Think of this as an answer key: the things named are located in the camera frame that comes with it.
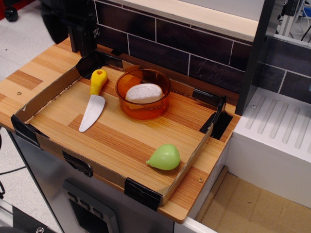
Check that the orange transparent plastic pot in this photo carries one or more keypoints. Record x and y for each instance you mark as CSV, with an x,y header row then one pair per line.
x,y
146,110

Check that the aluminium frame with cables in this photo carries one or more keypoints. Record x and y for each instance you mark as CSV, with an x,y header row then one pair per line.
x,y
295,22

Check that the cardboard fence with black tape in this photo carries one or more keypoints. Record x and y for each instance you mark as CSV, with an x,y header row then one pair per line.
x,y
116,147

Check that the grey toy oven front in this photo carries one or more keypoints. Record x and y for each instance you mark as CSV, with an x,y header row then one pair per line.
x,y
91,215

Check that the white rice sushi toy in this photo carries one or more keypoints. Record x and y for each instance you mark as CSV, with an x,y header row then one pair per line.
x,y
144,93

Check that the light wooden shelf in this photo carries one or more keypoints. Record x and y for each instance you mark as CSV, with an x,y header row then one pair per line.
x,y
198,16

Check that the dark grey vertical post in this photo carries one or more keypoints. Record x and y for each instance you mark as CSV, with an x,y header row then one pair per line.
x,y
256,59

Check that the black caster wheel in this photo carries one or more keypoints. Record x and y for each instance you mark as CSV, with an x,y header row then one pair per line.
x,y
10,11

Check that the white toy sink drainboard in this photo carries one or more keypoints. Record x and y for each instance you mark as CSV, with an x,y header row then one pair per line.
x,y
271,146

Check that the green toy pear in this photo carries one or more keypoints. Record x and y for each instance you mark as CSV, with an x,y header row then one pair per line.
x,y
165,157

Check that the yellow handled white toy knife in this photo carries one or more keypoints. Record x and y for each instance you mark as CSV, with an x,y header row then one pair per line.
x,y
96,102

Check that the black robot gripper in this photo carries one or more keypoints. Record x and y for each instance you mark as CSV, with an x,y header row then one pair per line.
x,y
73,18

